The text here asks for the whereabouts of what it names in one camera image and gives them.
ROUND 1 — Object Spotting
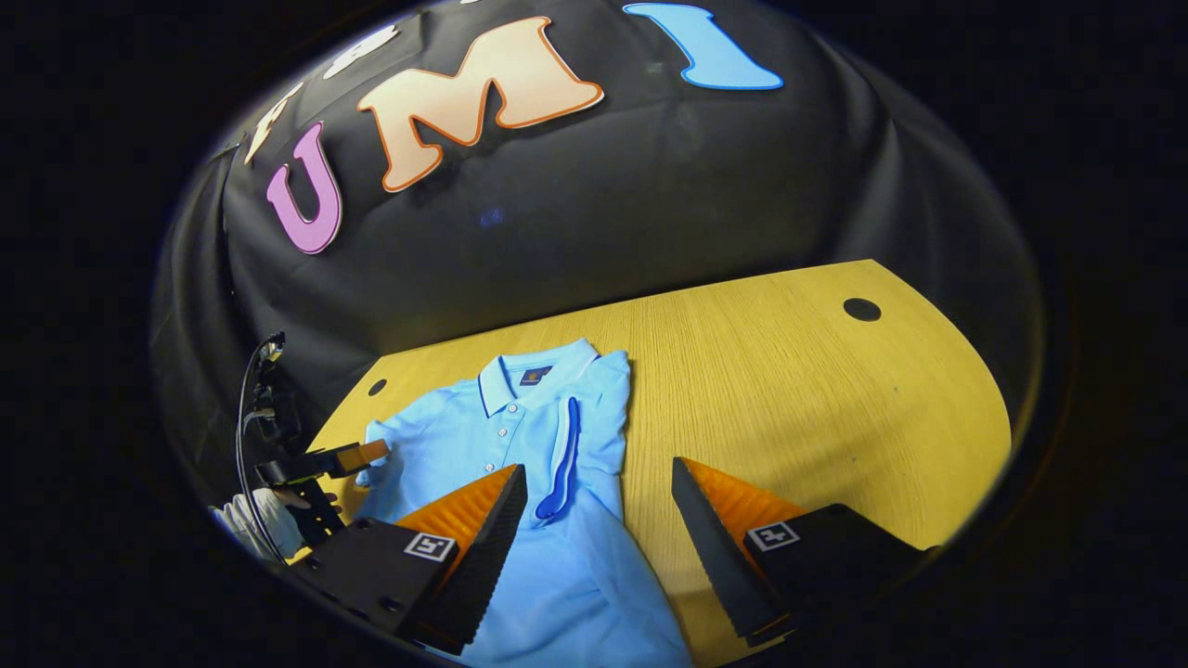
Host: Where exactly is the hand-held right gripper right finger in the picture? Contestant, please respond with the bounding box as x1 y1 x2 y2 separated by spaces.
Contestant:
671 456 934 649

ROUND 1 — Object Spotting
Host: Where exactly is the light blue T-shirt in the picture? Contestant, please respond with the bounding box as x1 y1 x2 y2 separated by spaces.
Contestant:
355 338 692 668

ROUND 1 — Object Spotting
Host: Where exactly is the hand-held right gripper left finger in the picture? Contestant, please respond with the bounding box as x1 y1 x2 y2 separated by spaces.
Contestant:
288 464 529 655

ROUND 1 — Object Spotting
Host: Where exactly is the black backdrop cloth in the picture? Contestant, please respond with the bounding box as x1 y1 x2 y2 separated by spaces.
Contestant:
153 0 1045 520

